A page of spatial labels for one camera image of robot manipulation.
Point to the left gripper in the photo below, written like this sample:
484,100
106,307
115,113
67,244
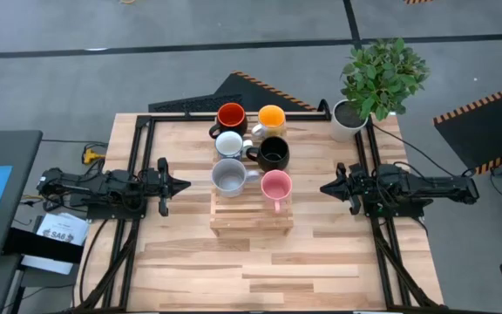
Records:
163,183

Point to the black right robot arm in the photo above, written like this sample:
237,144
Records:
429,185

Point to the pink coffee mug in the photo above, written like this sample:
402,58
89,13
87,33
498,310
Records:
276,185

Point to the white and blue mug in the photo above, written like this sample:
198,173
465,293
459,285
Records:
229,144

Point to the yellow power plug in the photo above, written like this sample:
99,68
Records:
90,156

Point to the white plant pot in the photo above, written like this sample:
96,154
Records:
340,131

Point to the black coffee mug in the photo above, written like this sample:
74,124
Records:
273,153

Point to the black keyboard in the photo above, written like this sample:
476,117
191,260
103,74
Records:
194,104

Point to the grey coffee mug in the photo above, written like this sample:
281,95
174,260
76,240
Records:
230,176

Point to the green leafy plant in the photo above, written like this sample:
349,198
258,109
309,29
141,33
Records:
381,74

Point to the printed white paper sheet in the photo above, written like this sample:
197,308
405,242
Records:
61,229

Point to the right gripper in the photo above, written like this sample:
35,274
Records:
360,187

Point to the black mug with orange inside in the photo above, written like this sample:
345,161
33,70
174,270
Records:
231,115

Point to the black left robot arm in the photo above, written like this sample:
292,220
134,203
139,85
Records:
98,183

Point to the dark grey desk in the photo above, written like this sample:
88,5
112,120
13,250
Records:
7,148

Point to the yellow coffee mug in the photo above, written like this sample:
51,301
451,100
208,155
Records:
272,118

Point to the slatted wooden rack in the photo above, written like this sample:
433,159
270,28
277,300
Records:
251,218

